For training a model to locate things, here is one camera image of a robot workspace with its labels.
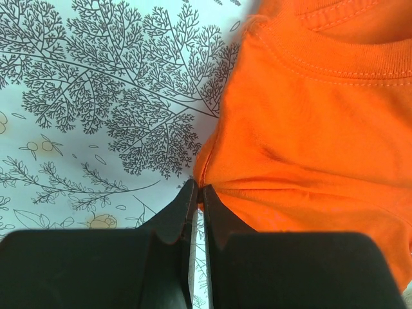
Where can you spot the floral patterned table mat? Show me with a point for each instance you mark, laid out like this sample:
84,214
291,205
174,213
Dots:
105,107

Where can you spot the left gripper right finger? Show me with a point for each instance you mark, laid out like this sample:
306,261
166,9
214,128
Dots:
251,269

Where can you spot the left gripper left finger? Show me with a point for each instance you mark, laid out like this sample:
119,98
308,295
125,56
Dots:
146,267

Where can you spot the orange t-shirt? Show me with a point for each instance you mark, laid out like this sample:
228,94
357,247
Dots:
315,124

